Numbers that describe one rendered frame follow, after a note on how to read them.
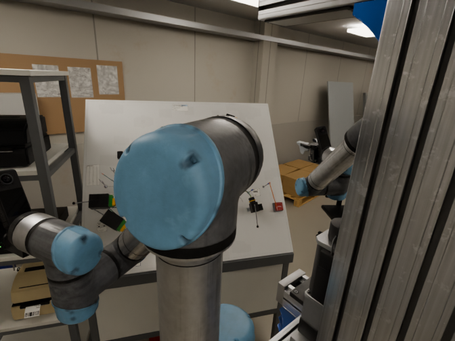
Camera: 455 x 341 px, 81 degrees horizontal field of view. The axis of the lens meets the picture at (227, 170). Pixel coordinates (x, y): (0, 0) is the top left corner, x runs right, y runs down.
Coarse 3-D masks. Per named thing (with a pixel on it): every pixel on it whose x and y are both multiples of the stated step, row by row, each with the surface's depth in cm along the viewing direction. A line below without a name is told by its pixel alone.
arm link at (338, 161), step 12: (360, 120) 75; (348, 132) 78; (348, 144) 77; (336, 156) 84; (348, 156) 81; (324, 168) 91; (336, 168) 87; (300, 180) 104; (312, 180) 99; (324, 180) 94; (300, 192) 104; (312, 192) 103; (324, 192) 105
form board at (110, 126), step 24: (96, 120) 158; (120, 120) 161; (144, 120) 165; (168, 120) 169; (192, 120) 173; (264, 120) 185; (96, 144) 154; (120, 144) 157; (264, 144) 180; (264, 168) 175; (96, 192) 147; (264, 192) 170; (96, 216) 143; (240, 216) 162; (264, 216) 165; (240, 240) 158; (264, 240) 161; (288, 240) 164; (144, 264) 142
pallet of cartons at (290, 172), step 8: (296, 160) 509; (304, 160) 512; (280, 168) 458; (288, 168) 460; (296, 168) 462; (304, 168) 464; (312, 168) 466; (280, 176) 431; (288, 176) 424; (296, 176) 426; (304, 176) 428; (288, 184) 423; (288, 192) 426; (296, 192) 416; (296, 200) 416; (304, 200) 435
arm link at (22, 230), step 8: (32, 216) 50; (40, 216) 50; (48, 216) 51; (24, 224) 48; (32, 224) 48; (16, 232) 48; (24, 232) 47; (16, 240) 48; (24, 240) 47; (24, 248) 47
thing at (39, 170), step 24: (0, 72) 95; (24, 72) 97; (48, 72) 115; (24, 96) 100; (72, 120) 150; (72, 144) 151; (0, 168) 110; (24, 168) 111; (48, 168) 113; (72, 168) 156; (48, 192) 114; (72, 216) 155; (0, 264) 119; (0, 288) 153; (0, 312) 138; (0, 336) 172; (24, 336) 170; (48, 336) 171; (72, 336) 141
